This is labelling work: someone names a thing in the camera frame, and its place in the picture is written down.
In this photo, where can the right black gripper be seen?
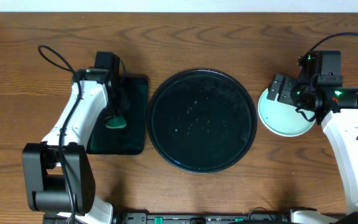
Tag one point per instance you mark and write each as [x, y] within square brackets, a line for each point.
[286, 95]

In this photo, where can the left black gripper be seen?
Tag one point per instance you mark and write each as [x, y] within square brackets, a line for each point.
[117, 109]

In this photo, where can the green sponge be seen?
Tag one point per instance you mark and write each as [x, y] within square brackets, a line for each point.
[116, 122]

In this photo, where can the mint green plate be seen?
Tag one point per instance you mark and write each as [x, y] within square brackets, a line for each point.
[280, 118]

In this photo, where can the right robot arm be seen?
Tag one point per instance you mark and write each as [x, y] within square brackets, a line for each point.
[338, 118]

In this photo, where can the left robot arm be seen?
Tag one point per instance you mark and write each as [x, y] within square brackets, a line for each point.
[57, 172]

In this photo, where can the rectangular black tray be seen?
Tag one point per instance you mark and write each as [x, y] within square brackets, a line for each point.
[129, 140]

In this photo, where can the round black tray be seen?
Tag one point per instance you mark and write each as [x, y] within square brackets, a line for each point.
[202, 121]

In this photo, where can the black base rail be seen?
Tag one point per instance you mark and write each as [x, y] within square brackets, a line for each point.
[255, 216]

